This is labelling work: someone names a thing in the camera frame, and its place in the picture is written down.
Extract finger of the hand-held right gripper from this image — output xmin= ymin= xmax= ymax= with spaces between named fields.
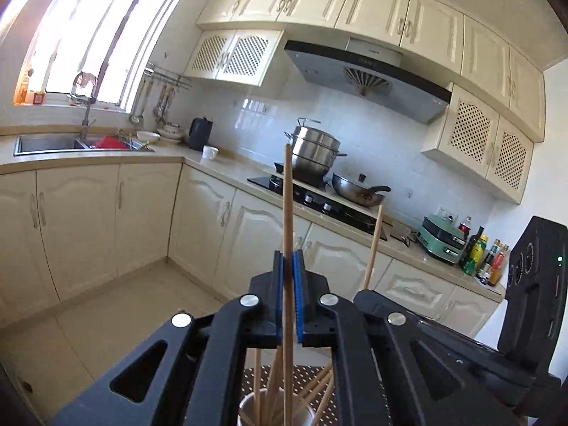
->
xmin=354 ymin=290 xmax=562 ymax=413

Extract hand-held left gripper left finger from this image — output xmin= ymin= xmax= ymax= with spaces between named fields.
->
xmin=51 ymin=251 xmax=285 ymax=426

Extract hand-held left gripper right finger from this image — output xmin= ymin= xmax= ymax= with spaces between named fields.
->
xmin=292 ymin=249 xmax=522 ymax=426

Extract pale wooden chopstick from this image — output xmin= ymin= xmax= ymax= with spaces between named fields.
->
xmin=363 ymin=204 xmax=383 ymax=291
xmin=282 ymin=143 xmax=296 ymax=426

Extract pink cup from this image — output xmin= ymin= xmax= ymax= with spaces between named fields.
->
xmin=237 ymin=388 xmax=318 ymax=426

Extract hanging steel utensils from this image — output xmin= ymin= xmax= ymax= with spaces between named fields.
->
xmin=153 ymin=84 xmax=176 ymax=127

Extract dark sauce bottle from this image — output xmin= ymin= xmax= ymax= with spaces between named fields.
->
xmin=481 ymin=239 xmax=500 ymax=278

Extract green oil bottle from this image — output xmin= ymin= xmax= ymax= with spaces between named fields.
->
xmin=463 ymin=226 xmax=485 ymax=275

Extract black gas stove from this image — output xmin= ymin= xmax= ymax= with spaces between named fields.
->
xmin=247 ymin=162 xmax=391 ymax=241

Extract green electric grill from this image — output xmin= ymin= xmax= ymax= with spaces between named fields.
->
xmin=416 ymin=214 xmax=469 ymax=266

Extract steel wok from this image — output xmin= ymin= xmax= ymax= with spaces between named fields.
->
xmin=332 ymin=173 xmax=392 ymax=208

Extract steel steamer pot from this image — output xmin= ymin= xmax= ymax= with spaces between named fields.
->
xmin=284 ymin=118 xmax=348 ymax=178

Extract large lattice door cabinet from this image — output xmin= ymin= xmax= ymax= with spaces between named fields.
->
xmin=421 ymin=82 xmax=535 ymax=205

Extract black electric kettle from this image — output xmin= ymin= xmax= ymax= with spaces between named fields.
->
xmin=188 ymin=116 xmax=214 ymax=152

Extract stack of dishes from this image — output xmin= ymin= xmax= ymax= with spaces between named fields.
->
xmin=157 ymin=123 xmax=185 ymax=143

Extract red dish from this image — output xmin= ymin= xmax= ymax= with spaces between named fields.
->
xmin=94 ymin=135 xmax=129 ymax=149

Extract grey range hood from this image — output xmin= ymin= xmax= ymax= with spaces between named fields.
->
xmin=284 ymin=38 xmax=452 ymax=125

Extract hanging steel ladle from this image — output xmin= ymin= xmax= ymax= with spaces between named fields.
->
xmin=130 ymin=77 xmax=149 ymax=124

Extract small lattice door cabinet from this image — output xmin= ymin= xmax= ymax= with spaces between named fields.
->
xmin=183 ymin=29 xmax=285 ymax=87

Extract steel sink faucet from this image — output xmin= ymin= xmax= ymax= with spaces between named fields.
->
xmin=71 ymin=71 xmax=99 ymax=140

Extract steel kitchen sink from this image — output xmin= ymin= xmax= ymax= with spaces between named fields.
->
xmin=13 ymin=132 xmax=156 ymax=157

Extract orange bottle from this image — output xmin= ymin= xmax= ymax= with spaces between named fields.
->
xmin=17 ymin=69 xmax=34 ymax=105

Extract kitchen window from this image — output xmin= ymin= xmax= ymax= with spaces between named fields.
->
xmin=0 ymin=0 xmax=209 ymax=114

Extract metal utensil rail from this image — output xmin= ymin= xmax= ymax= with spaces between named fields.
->
xmin=144 ymin=64 xmax=192 ymax=89

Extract cream wall cabinets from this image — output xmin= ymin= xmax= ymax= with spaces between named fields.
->
xmin=195 ymin=0 xmax=546 ymax=143

